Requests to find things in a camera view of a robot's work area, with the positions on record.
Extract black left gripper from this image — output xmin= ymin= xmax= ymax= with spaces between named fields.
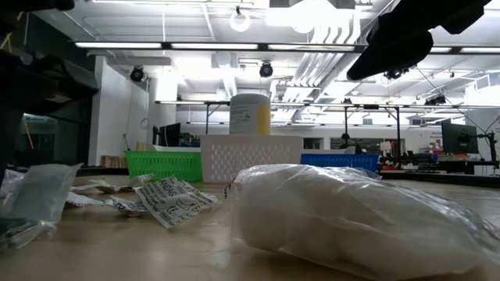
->
xmin=0 ymin=53 xmax=101 ymax=185

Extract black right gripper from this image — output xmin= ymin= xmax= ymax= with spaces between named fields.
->
xmin=346 ymin=0 xmax=494 ymax=82

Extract white translucent plastic bag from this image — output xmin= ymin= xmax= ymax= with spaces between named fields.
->
xmin=9 ymin=162 xmax=84 ymax=228

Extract small printed packet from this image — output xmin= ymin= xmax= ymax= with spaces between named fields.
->
xmin=104 ymin=194 xmax=150 ymax=218

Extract large clear bag white contents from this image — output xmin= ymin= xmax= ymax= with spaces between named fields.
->
xmin=223 ymin=163 xmax=500 ymax=281

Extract printed bandage packet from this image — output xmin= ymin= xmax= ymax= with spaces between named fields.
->
xmin=134 ymin=175 xmax=220 ymax=230

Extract person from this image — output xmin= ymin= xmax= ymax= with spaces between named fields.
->
xmin=337 ymin=132 xmax=363 ymax=155

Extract small wooden crate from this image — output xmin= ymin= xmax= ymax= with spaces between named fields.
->
xmin=100 ymin=155 xmax=128 ymax=169

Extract black computer monitor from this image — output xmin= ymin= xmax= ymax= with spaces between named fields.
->
xmin=441 ymin=121 xmax=480 ymax=155
xmin=157 ymin=122 xmax=182 ymax=148

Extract cluttered background desk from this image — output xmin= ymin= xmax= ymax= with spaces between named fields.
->
xmin=374 ymin=151 xmax=500 ymax=176

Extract white solid plastic bin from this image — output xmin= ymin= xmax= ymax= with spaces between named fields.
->
xmin=151 ymin=144 xmax=202 ymax=153
xmin=302 ymin=146 xmax=357 ymax=155

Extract blue plastic basket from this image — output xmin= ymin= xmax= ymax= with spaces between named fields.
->
xmin=299 ymin=152 xmax=380 ymax=173

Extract black monitor stand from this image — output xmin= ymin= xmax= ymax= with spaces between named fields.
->
xmin=478 ymin=130 xmax=500 ymax=169

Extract white canister yellow label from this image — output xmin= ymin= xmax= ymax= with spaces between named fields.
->
xmin=229 ymin=93 xmax=272 ymax=137

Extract green plastic basket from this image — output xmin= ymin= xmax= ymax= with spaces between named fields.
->
xmin=123 ymin=150 xmax=203 ymax=183

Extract white perforated plastic basket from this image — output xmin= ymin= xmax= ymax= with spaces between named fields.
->
xmin=199 ymin=134 xmax=304 ymax=185

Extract round ceiling ring lamp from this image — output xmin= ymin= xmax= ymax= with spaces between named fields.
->
xmin=229 ymin=6 xmax=252 ymax=33

